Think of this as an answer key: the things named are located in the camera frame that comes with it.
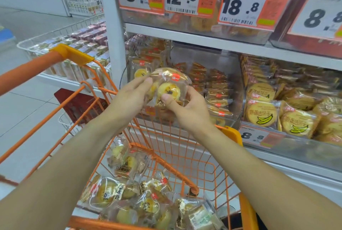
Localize blue low bin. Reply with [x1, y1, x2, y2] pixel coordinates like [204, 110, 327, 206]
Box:
[0, 28, 15, 46]

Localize group of silver boxed cakes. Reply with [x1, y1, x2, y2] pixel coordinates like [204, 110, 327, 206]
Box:
[26, 20, 112, 89]

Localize egg-yolk pastry packet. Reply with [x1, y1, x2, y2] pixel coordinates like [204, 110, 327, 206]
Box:
[184, 203, 228, 230]

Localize person's left hand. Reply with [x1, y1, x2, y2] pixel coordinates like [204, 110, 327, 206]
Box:
[107, 76, 153, 129]

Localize white metal store shelf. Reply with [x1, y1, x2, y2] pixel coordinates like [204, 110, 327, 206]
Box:
[99, 0, 342, 201]

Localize red box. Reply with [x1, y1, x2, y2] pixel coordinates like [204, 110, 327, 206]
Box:
[54, 88, 109, 125]

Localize white wire rack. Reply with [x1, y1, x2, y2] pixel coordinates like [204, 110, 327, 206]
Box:
[16, 15, 113, 92]

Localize egg yolk pastry packets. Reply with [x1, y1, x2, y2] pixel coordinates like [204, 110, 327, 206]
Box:
[145, 67, 192, 110]

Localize orange shopping cart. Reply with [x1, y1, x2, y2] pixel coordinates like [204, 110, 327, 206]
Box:
[0, 43, 258, 230]

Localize person's right leg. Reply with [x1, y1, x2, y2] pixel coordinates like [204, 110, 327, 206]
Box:
[222, 212, 268, 230]

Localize pile of pastry packets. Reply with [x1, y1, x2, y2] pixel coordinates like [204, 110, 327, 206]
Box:
[79, 137, 228, 230]

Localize group of banana biscuit packets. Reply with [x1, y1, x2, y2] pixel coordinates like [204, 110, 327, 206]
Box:
[240, 55, 342, 146]

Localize person's right hand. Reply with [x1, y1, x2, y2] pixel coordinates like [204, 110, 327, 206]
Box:
[161, 85, 214, 134]

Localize red carton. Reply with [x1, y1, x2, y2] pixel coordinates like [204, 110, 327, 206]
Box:
[283, 0, 342, 58]

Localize pile of golden cake packets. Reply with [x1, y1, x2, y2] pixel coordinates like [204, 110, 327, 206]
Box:
[191, 16, 217, 32]

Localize person's right forearm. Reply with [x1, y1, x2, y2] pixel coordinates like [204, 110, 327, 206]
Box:
[197, 123, 342, 230]

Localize rows of egg yolk packets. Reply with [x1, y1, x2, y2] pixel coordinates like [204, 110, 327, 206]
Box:
[128, 37, 241, 127]

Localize person's left forearm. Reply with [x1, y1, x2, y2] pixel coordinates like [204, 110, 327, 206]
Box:
[0, 112, 129, 230]

